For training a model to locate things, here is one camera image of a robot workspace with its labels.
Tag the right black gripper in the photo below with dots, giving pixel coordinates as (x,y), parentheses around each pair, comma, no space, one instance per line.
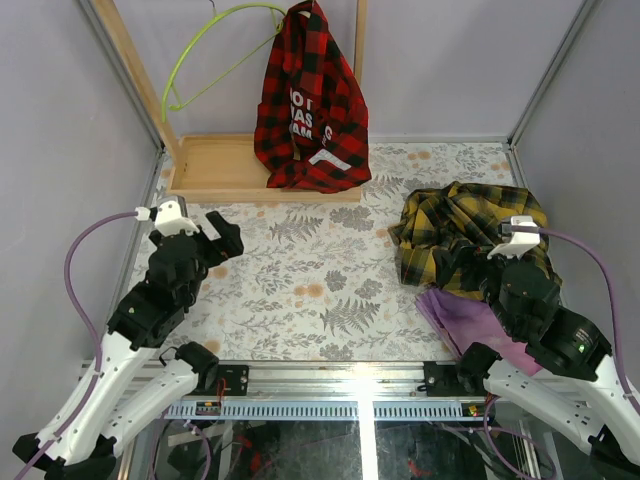
(500,259)

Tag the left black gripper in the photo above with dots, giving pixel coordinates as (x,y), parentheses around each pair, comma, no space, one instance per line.
(212,244)

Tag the yellow plaid flannel shirt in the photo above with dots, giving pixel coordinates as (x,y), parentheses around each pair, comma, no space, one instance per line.
(436,221)

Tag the lime green wire hanger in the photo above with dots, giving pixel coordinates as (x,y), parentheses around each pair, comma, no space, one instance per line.
(223,44)

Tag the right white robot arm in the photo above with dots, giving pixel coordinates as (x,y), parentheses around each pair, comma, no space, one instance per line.
(566,344)

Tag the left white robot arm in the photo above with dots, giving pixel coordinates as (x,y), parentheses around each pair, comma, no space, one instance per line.
(91,430)

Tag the red black plaid shirt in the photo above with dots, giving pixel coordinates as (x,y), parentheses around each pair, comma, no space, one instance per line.
(312,119)

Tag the purple cloth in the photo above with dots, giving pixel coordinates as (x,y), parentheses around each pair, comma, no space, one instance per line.
(460,322)

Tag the wooden clothes rack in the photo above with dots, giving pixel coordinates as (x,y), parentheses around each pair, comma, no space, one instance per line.
(207,168)

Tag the floral patterned table mat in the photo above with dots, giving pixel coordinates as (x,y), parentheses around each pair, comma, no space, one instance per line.
(319,281)

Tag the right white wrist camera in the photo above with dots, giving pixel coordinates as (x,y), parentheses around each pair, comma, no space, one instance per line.
(518,234)

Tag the aluminium front rail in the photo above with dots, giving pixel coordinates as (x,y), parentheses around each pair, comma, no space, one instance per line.
(331,391)

